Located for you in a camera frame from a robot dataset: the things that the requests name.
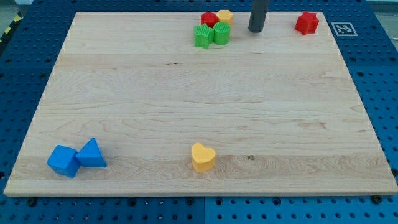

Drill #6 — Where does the yellow heart block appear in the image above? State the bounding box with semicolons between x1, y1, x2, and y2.
191;143;216;172

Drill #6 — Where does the green cylinder block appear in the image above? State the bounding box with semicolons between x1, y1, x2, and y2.
213;22;231;45

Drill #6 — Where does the yellow hexagon block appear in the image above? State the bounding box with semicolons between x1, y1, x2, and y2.
216;9;234;27

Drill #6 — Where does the red cylinder block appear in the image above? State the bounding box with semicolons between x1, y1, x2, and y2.
200;12;219;28

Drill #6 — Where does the blue cube block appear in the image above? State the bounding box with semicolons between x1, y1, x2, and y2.
47;145;80;178

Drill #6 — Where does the blue triangle block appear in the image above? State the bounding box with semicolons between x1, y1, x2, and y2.
76;138;107;167

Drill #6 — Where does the wooden board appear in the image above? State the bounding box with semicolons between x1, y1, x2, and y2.
4;12;397;197

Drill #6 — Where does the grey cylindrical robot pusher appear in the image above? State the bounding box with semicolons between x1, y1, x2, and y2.
248;0;270;33

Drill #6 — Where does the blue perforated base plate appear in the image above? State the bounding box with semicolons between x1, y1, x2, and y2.
1;0;397;223

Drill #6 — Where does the white fiducial marker tag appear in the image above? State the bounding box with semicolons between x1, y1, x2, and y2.
331;22;358;37

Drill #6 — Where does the green star block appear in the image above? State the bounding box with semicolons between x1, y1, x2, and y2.
194;24;214;49

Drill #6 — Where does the red star block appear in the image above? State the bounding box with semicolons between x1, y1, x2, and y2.
295;11;319;35

